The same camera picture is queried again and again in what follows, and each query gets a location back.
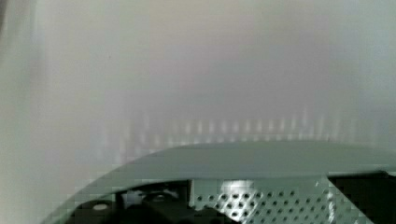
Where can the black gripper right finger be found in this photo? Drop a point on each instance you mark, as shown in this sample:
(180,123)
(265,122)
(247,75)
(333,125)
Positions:
(372,194)

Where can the green plastic strainer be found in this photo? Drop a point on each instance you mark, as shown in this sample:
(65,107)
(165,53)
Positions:
(260,170)

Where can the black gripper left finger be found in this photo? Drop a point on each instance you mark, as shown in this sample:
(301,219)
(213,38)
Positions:
(161,203)

